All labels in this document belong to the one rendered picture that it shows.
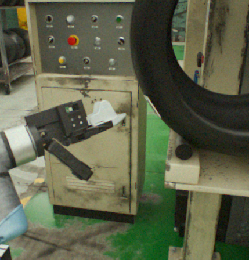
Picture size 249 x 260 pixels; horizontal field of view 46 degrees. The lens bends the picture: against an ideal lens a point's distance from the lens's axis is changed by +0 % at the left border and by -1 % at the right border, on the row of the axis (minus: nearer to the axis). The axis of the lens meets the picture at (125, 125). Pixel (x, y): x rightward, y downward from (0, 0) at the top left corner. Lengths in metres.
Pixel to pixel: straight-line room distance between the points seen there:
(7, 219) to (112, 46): 1.10
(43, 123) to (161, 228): 1.39
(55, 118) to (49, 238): 1.32
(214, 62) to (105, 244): 1.17
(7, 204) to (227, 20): 0.84
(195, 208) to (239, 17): 0.78
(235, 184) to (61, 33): 1.09
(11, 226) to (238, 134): 0.51
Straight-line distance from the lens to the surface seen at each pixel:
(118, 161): 1.63
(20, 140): 0.58
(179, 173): 0.81
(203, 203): 1.33
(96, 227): 1.88
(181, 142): 0.78
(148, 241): 1.80
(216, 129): 0.71
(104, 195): 1.78
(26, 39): 5.22
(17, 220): 0.55
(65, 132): 0.60
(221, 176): 0.88
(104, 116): 0.63
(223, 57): 1.08
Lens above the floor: 1.26
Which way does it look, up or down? 23 degrees down
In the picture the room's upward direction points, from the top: straight up
